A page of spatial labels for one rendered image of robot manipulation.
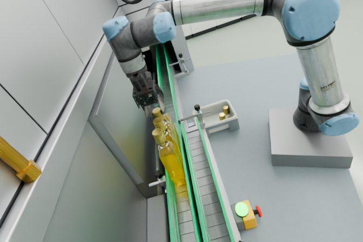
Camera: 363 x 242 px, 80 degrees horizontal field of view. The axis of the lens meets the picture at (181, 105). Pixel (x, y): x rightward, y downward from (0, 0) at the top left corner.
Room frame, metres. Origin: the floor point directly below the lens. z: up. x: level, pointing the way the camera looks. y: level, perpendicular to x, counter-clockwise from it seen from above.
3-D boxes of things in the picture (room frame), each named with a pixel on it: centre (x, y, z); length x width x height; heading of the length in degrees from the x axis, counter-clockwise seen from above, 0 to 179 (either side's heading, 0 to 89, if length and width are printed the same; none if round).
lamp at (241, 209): (0.38, -0.07, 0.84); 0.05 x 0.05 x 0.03
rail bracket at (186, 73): (1.45, -0.10, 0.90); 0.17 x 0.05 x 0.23; 85
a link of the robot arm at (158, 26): (0.64, -0.01, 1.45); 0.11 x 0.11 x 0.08; 75
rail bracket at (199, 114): (0.81, -0.04, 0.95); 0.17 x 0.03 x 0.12; 85
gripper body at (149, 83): (0.64, 0.10, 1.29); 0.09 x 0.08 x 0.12; 175
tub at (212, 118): (0.92, -0.15, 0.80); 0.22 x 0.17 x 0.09; 85
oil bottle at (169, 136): (0.61, 0.10, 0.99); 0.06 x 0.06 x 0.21; 86
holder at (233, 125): (0.92, -0.12, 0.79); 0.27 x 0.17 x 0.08; 85
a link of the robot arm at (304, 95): (0.63, -0.53, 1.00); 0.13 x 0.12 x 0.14; 165
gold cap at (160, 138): (0.55, 0.11, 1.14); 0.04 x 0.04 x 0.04
